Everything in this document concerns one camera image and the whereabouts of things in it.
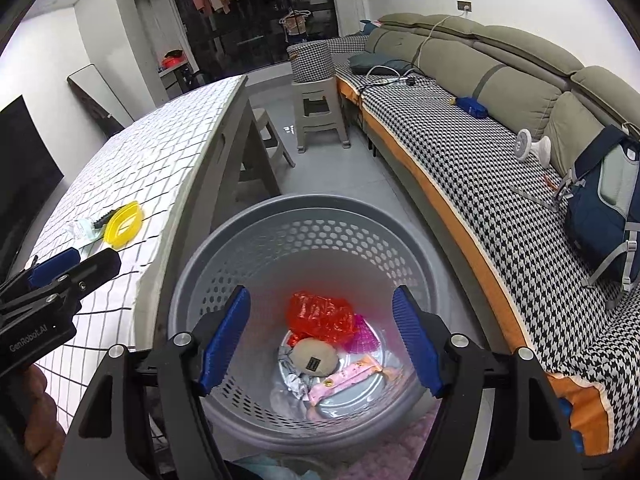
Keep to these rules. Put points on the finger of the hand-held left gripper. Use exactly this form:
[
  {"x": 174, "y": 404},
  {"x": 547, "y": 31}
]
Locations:
[
  {"x": 100, "y": 267},
  {"x": 55, "y": 266}
]

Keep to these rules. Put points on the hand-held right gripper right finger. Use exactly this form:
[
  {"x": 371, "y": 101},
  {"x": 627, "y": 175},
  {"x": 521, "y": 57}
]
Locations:
[{"x": 415, "y": 340}]

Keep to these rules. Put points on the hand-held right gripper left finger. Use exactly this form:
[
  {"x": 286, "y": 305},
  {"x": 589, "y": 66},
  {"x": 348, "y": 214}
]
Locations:
[{"x": 225, "y": 340}]

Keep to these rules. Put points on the white plastic wrapper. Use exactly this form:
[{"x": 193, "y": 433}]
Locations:
[{"x": 82, "y": 230}]

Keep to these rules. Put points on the yellow plastic lid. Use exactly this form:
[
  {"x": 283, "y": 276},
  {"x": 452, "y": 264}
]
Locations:
[{"x": 122, "y": 227}]

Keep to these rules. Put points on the black comb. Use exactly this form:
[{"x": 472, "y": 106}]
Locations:
[{"x": 103, "y": 220}]

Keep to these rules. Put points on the pink plastic shuttlecock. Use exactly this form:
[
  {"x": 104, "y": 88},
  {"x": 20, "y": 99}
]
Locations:
[{"x": 362, "y": 340}]

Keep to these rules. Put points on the silver foil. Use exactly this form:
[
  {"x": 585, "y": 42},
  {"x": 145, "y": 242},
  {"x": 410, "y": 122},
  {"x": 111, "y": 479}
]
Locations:
[{"x": 290, "y": 380}]

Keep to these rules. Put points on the pink wipes packet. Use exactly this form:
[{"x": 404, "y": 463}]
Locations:
[{"x": 345, "y": 375}]

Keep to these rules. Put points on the beige powder puff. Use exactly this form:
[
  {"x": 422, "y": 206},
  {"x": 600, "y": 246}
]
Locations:
[{"x": 305, "y": 352}]

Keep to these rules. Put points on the red plastic bag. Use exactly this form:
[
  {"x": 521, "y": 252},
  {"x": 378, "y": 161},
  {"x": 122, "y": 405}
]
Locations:
[{"x": 320, "y": 317}]

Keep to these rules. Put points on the grey perforated laundry basket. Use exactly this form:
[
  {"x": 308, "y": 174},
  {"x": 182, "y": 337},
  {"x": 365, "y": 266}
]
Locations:
[{"x": 280, "y": 240}]

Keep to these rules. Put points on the person's left hand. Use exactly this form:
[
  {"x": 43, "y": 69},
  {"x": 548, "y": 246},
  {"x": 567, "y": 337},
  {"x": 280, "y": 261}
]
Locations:
[{"x": 45, "y": 425}]

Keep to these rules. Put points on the black television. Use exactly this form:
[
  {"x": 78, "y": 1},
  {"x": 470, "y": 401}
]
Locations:
[{"x": 25, "y": 170}]

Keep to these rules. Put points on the pink fluffy rug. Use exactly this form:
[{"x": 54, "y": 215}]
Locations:
[{"x": 390, "y": 455}]

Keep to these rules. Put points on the grey folding table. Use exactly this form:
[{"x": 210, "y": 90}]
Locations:
[{"x": 200, "y": 180}]

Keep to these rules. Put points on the light blue cloth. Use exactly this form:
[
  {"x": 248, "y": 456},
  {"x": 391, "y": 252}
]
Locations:
[{"x": 270, "y": 470}]

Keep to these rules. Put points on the leaning floor mirror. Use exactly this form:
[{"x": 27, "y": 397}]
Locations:
[{"x": 95, "y": 90}]

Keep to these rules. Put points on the blue fabric piece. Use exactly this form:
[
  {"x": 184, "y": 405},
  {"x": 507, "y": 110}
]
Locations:
[{"x": 571, "y": 427}]

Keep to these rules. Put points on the grey desk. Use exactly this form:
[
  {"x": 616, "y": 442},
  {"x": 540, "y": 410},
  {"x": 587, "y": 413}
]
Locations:
[{"x": 175, "y": 80}]

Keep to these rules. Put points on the navy grey backpack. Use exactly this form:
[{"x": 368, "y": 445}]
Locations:
[{"x": 595, "y": 220}]

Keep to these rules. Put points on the red bag on desk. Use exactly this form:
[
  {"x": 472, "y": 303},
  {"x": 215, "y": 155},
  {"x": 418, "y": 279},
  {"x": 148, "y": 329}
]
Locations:
[{"x": 173, "y": 60}]

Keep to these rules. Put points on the small white fan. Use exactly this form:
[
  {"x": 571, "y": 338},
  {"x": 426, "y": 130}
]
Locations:
[{"x": 540, "y": 149}]

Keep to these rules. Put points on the grey plastic stool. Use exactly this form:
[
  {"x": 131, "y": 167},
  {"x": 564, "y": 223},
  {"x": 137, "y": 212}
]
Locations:
[{"x": 320, "y": 127}]

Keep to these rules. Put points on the blue pouch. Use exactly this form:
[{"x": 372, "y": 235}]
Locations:
[{"x": 471, "y": 106}]

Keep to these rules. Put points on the olive green sofa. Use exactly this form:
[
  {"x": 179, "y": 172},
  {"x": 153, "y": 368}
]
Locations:
[{"x": 520, "y": 95}]

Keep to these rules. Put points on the dark teal cushion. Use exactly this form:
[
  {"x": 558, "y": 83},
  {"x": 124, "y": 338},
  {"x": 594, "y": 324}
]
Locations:
[{"x": 375, "y": 64}]

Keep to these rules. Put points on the houndstooth ottoman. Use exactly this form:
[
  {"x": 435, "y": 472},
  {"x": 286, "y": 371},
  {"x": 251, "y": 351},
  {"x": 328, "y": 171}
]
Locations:
[{"x": 310, "y": 62}]

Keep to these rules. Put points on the orange garment on hanger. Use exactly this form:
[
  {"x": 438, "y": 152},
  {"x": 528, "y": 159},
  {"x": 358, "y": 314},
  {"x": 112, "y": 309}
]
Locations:
[{"x": 295, "y": 30}]

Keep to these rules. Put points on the blue pillow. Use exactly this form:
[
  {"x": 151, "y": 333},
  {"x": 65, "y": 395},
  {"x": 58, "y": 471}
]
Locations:
[{"x": 370, "y": 27}]

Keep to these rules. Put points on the wall socket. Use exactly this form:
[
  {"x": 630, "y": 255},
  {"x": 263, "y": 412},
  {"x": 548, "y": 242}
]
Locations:
[{"x": 464, "y": 6}]

